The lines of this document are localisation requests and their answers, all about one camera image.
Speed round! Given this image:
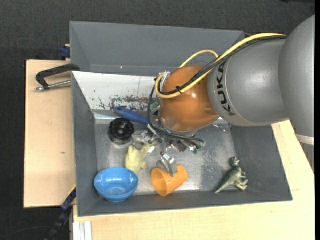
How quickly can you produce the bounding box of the orange plastic cup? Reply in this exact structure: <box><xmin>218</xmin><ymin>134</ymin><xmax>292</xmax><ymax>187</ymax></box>
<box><xmin>150</xmin><ymin>164</ymin><xmax>189</xmax><ymax>198</ymax></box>

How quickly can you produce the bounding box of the pale yellow toy animal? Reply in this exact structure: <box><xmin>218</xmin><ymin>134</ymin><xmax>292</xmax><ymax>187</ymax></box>
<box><xmin>124</xmin><ymin>142</ymin><xmax>157</xmax><ymax>174</ymax></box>

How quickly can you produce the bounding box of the grey metal bin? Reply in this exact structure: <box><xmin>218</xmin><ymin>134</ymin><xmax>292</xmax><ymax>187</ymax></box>
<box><xmin>69</xmin><ymin>20</ymin><xmax>294</xmax><ymax>218</ymax></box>

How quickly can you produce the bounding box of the blue bowl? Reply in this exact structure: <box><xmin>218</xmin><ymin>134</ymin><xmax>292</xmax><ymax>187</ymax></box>
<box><xmin>93</xmin><ymin>167</ymin><xmax>140</xmax><ymax>203</ymax></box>

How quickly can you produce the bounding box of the black ribbed round part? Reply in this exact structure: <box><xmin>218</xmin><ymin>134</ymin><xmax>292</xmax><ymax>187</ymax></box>
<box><xmin>107</xmin><ymin>117</ymin><xmax>136</xmax><ymax>146</ymax></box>

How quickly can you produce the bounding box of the green toy dinosaur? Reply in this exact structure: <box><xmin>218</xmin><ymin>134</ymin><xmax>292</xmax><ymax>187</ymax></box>
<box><xmin>214</xmin><ymin>156</ymin><xmax>249</xmax><ymax>194</ymax></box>

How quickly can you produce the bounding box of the brown cardboard board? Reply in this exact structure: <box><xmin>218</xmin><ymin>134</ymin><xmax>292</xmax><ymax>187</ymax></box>
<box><xmin>23</xmin><ymin>59</ymin><xmax>77</xmax><ymax>209</ymax></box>

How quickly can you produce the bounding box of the blue handled tool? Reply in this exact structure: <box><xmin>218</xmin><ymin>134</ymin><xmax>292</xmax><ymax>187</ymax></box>
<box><xmin>113</xmin><ymin>106</ymin><xmax>151</xmax><ymax>128</ymax></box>

